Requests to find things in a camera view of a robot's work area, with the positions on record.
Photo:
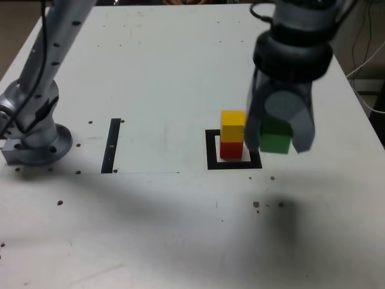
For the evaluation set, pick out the black tape strip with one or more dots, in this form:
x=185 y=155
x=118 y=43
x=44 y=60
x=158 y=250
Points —
x=109 y=150

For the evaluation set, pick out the green cube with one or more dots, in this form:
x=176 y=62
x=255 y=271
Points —
x=275 y=143

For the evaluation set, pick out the yellow cube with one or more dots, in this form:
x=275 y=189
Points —
x=232 y=126

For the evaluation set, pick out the red cube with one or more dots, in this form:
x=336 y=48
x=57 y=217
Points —
x=231 y=150

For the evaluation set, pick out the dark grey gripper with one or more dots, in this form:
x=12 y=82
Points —
x=288 y=85

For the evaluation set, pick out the black tape square outline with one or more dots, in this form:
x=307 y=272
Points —
x=234 y=165

